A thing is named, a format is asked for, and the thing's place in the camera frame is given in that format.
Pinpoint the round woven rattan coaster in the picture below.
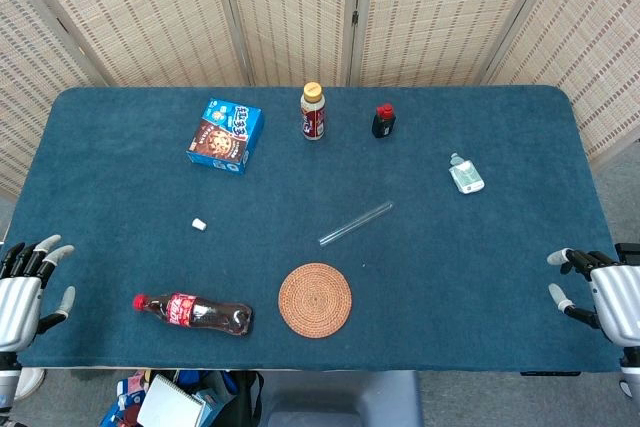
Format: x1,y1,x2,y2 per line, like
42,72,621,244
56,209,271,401
277,262,353,340

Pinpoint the woven bamboo screen panel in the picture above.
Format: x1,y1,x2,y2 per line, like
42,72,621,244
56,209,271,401
214,0,361,88
0,0,109,201
19,0,251,88
482,0,640,171
349,0,556,88

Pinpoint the white spiral notebook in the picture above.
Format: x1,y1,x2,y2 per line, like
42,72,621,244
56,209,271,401
136,374,207,427

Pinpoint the white shoe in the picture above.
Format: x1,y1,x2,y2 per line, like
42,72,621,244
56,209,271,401
13,367,47,402

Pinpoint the clear glass test tube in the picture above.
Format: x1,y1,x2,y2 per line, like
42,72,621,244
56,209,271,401
318,201,394,248

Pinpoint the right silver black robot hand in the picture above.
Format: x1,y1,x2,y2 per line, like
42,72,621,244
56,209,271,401
547,247,640,348

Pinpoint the black box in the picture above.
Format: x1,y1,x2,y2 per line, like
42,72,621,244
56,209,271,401
613,242,640,268

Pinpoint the black bottle with red cap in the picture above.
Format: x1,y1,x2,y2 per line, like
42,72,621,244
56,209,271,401
371,103,397,140

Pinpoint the small green white sanitizer bottle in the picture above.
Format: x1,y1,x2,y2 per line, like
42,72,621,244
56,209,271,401
448,152,486,195

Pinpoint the cola bottle with red label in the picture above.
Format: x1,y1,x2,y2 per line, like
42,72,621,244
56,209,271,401
132,291,255,337

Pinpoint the blue red snack package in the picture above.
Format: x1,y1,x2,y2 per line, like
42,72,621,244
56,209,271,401
98,371,151,427

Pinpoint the blue cookie box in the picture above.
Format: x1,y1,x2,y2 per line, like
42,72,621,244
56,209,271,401
185,97,265,176

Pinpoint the blue table cloth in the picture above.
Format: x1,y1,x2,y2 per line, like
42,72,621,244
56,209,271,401
10,85,626,373

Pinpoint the coffee bottle with yellow cap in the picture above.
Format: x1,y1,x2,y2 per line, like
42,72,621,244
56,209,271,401
299,81,328,142

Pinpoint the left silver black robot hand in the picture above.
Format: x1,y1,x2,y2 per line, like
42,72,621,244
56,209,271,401
0,234,76,353

